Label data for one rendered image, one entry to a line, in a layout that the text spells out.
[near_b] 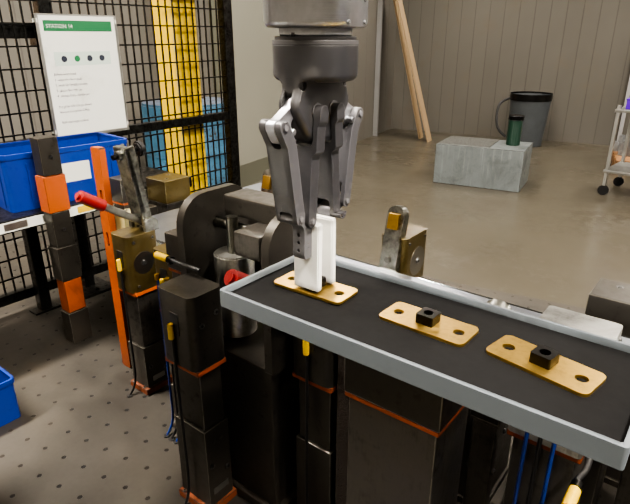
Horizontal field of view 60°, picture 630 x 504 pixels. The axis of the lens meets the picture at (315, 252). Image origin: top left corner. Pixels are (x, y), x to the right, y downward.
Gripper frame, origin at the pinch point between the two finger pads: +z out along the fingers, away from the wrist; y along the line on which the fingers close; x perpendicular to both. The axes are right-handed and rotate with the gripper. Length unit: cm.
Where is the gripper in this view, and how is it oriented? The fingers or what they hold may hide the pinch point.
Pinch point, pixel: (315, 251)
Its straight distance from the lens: 54.5
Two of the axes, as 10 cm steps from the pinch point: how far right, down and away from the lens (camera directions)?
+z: 0.0, 9.3, 3.7
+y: 5.9, -2.9, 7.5
